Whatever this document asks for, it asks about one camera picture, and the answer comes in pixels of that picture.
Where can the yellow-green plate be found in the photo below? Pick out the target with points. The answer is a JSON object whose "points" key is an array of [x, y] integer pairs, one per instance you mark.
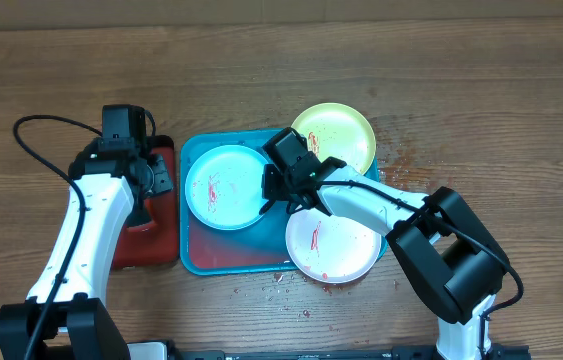
{"points": [[339, 131]]}

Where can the red sponge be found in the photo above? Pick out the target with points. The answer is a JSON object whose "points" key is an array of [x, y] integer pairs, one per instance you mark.
{"points": [[139, 222]]}

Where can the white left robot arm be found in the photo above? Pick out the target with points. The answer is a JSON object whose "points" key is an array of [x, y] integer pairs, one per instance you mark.
{"points": [[64, 315]]}

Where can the white plate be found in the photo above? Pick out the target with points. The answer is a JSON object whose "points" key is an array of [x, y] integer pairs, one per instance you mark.
{"points": [[331, 249]]}

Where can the teal plastic tray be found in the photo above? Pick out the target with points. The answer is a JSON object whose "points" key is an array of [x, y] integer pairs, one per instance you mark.
{"points": [[260, 247]]}

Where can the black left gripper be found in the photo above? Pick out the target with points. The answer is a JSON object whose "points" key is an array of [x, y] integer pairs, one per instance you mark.
{"points": [[162, 180]]}

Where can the light blue plate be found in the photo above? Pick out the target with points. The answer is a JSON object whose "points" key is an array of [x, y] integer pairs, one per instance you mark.
{"points": [[223, 187]]}

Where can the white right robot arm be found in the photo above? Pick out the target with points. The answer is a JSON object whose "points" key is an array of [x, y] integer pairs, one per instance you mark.
{"points": [[451, 260]]}

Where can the black tray with red liquid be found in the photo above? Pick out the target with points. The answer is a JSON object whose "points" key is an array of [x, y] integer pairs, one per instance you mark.
{"points": [[159, 245]]}

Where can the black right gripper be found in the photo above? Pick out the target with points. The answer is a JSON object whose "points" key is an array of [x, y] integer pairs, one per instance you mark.
{"points": [[275, 177]]}

